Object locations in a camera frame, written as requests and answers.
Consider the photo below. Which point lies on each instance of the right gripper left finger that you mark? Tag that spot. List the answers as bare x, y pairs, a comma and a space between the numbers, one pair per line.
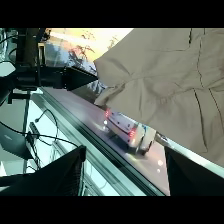
56, 176

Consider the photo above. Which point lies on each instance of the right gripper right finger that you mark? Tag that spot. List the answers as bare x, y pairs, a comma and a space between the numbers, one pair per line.
193, 176

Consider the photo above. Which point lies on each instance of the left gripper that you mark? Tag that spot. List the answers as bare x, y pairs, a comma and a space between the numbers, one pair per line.
38, 77

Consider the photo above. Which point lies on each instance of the beige trousers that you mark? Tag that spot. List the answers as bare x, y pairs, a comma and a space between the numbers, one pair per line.
166, 83

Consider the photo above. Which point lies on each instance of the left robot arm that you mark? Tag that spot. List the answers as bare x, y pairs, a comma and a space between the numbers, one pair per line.
26, 46

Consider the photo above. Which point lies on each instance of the silver frame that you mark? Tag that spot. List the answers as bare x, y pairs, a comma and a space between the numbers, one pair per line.
100, 146

